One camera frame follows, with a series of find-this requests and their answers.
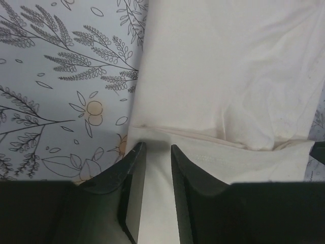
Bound cream white t shirt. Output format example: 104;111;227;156
126;1;324;243

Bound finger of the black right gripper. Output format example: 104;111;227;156
309;141;325;162

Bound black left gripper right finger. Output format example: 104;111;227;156
171;145;324;243

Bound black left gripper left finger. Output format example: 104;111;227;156
1;142;147;243

